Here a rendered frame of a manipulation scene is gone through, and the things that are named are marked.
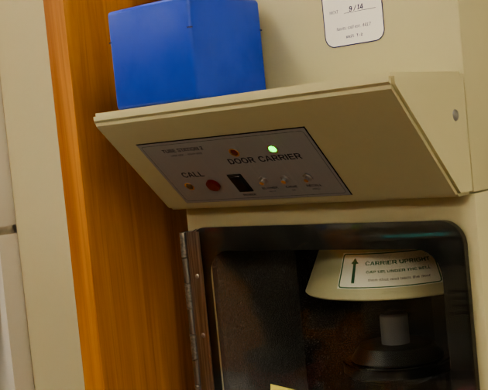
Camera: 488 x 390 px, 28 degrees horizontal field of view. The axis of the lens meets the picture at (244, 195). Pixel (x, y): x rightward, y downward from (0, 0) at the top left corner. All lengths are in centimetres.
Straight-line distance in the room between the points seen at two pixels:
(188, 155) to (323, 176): 13
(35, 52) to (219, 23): 100
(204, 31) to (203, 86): 5
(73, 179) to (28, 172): 89
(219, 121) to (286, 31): 13
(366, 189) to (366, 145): 6
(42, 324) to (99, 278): 92
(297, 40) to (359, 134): 16
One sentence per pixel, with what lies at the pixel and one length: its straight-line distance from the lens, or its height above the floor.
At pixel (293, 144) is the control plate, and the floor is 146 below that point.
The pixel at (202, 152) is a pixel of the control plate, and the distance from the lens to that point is 86.
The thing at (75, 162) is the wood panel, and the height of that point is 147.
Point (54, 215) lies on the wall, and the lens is 182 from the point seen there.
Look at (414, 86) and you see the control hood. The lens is 74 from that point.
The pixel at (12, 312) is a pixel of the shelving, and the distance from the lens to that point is 191.
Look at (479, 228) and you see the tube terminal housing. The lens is 82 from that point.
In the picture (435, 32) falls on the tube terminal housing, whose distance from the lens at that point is 82.
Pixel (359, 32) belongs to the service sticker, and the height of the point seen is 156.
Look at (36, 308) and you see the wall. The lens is 190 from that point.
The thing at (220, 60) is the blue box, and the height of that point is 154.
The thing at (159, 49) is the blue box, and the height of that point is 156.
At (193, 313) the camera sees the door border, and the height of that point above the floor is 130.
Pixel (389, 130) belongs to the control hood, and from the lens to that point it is 75.
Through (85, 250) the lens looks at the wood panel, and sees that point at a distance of 97.
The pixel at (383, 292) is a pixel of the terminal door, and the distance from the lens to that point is 85.
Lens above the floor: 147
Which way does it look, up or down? 3 degrees down
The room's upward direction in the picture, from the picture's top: 6 degrees counter-clockwise
